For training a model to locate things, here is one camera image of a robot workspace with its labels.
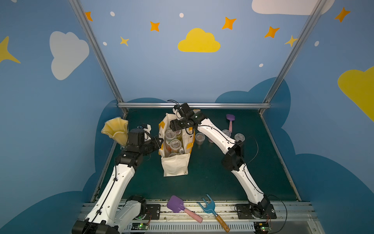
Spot seed jar in bag middle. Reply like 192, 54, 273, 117
165, 129, 176, 144

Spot teal garden fork wooden handle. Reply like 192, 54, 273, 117
197, 194, 230, 233

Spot aluminium back rail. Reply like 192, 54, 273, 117
117, 102, 271, 109

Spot seed jar in bag back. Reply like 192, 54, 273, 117
175, 130, 182, 140

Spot left circuit board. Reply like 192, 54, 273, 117
131, 223, 149, 231

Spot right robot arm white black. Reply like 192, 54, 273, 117
170, 108, 271, 218

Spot small purple shovel pink handle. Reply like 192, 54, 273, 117
226, 114, 235, 133

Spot white canvas bag yellow handles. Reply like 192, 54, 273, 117
158, 113, 195, 177

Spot seed jar pink seeds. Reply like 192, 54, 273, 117
222, 129, 231, 137

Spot right circuit board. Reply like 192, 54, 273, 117
253, 222, 272, 234

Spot circuit board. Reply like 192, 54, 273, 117
253, 222, 272, 234
131, 223, 149, 231

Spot seed jar clear lid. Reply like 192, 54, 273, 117
234, 133, 245, 142

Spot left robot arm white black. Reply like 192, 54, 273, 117
72, 136, 164, 234

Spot seed jar in bag front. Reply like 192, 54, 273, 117
169, 139, 183, 153

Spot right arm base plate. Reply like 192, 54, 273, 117
234, 203, 277, 219

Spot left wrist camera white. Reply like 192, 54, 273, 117
139, 124, 152, 141

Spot seed jar in bag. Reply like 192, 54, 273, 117
175, 130, 182, 140
165, 129, 176, 144
169, 139, 183, 153

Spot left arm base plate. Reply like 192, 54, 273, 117
133, 204, 161, 221

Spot seed jar brown seeds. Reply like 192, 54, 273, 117
195, 133, 206, 145

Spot yellow ruffled vase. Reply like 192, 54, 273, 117
101, 117, 129, 146

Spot large purple shovel pink handle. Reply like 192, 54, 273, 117
167, 195, 203, 223

